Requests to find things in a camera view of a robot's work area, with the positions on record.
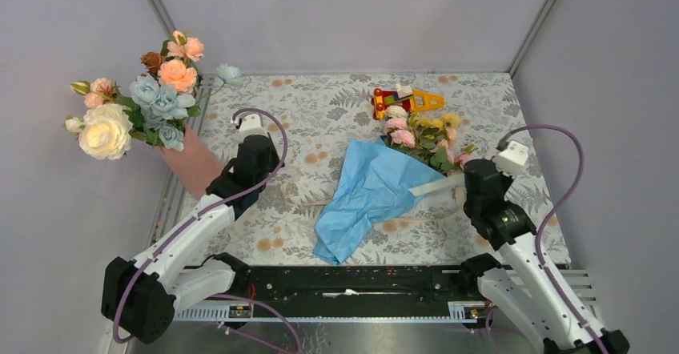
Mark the floral patterned table mat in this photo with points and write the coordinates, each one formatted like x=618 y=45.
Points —
x=321 y=114

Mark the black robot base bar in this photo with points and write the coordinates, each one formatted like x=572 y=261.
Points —
x=404 y=282

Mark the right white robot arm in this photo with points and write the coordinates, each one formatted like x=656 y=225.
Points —
x=525 y=285

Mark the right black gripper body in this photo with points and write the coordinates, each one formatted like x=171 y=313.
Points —
x=505 y=180

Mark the blue paper bouquet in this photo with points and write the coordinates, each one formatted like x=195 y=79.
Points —
x=376 y=178

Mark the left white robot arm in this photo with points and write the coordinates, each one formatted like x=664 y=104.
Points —
x=141 y=295

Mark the cream ribbon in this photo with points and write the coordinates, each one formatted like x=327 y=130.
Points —
x=453 y=182

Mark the flowers in vase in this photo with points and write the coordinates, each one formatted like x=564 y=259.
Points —
x=154 y=112

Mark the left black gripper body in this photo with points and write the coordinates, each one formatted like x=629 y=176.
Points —
x=274 y=164

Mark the pink ceramic vase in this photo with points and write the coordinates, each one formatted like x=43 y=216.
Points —
x=196 y=166

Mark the colourful toy block car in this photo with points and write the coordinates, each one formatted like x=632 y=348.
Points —
x=411 y=100

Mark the white slotted cable duct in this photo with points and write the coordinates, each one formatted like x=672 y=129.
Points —
x=339 y=311

